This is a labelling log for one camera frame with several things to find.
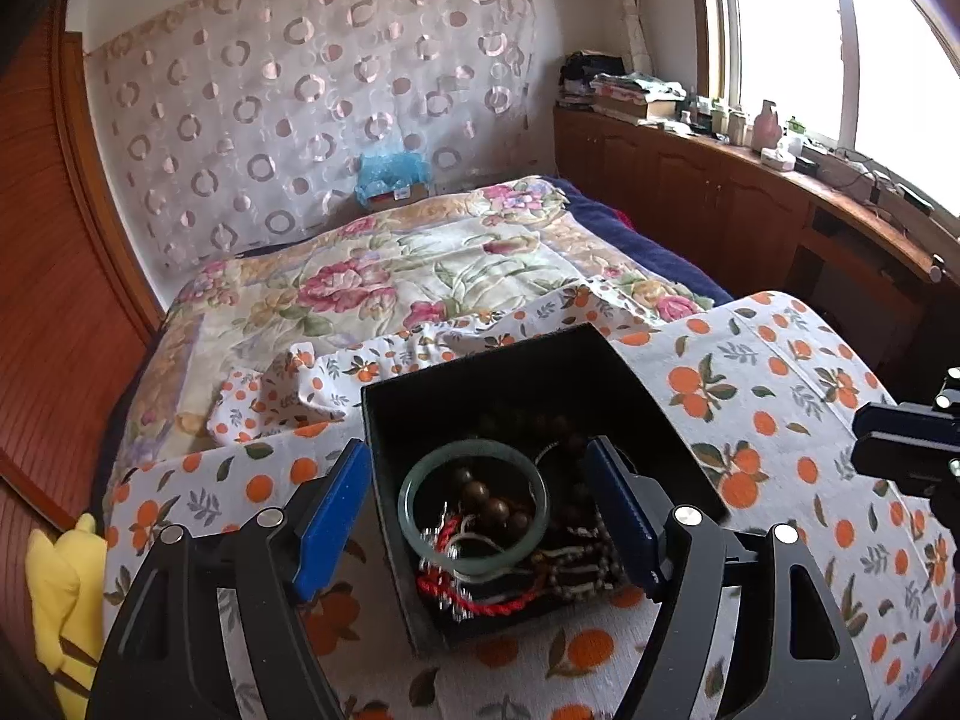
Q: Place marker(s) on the yellow plush toy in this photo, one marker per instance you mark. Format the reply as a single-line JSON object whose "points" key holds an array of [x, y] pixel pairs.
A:
{"points": [[64, 585]]}

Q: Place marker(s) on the row of bottles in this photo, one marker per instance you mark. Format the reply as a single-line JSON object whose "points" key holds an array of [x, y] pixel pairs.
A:
{"points": [[750, 124]]}

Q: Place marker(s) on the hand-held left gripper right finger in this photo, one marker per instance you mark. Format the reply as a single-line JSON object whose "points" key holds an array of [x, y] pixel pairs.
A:
{"points": [[622, 521]]}

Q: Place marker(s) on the cardboard box with cloths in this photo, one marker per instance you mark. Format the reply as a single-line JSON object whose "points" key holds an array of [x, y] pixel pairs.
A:
{"points": [[637, 97]]}

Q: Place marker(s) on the circle pattern sheer curtain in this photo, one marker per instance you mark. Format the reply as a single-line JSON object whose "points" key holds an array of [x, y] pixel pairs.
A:
{"points": [[300, 90]]}

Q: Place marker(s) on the blue plastic bag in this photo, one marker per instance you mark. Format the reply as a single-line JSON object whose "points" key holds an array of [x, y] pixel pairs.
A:
{"points": [[394, 172]]}

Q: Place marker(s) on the green jade bangle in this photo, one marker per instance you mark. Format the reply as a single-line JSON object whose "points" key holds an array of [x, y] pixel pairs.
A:
{"points": [[409, 510]]}

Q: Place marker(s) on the wooden framed window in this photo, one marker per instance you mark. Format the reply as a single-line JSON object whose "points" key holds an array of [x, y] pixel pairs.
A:
{"points": [[825, 37]]}

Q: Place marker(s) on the brown wooden wardrobe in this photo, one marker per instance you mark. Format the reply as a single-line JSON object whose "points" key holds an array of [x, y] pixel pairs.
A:
{"points": [[60, 315]]}

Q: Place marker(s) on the black square box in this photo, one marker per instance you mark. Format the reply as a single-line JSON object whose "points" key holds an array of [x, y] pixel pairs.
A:
{"points": [[525, 379]]}

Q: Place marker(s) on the patterned window curtain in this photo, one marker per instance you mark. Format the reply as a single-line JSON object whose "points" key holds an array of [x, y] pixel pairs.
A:
{"points": [[626, 7]]}

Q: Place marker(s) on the navy blue blanket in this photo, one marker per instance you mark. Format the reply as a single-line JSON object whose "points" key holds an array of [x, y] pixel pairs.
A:
{"points": [[652, 247]]}

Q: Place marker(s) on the orange fruit print cloth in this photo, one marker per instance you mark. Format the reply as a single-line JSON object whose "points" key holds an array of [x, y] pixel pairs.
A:
{"points": [[750, 390]]}

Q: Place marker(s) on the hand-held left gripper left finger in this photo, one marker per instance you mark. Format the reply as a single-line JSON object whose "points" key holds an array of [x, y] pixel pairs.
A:
{"points": [[330, 525]]}

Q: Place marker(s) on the white tissue box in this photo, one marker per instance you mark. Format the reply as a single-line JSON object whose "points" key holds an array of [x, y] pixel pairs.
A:
{"points": [[778, 157]]}

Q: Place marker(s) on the floral quilt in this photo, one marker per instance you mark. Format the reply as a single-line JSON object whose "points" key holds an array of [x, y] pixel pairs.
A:
{"points": [[420, 262]]}

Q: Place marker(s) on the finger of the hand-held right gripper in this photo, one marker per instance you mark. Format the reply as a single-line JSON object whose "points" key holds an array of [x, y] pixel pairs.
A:
{"points": [[907, 461], [900, 420]]}

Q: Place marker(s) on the wooden cabinet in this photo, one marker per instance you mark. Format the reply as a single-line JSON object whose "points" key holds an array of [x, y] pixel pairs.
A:
{"points": [[675, 172]]}

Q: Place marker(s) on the pile of dark clothes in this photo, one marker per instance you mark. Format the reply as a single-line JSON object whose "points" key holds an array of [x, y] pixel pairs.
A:
{"points": [[589, 75]]}

